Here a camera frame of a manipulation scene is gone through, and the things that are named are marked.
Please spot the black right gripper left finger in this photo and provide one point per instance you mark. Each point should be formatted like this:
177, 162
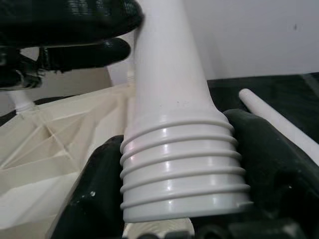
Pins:
94, 194

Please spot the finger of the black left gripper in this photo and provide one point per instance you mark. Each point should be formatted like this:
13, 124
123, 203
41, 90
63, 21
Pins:
94, 54
62, 20

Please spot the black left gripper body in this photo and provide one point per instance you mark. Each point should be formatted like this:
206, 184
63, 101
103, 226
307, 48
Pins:
15, 69

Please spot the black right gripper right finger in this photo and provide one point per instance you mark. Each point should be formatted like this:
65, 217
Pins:
281, 174

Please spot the white plastic children table top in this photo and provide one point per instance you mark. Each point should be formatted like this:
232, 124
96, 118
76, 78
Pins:
49, 149

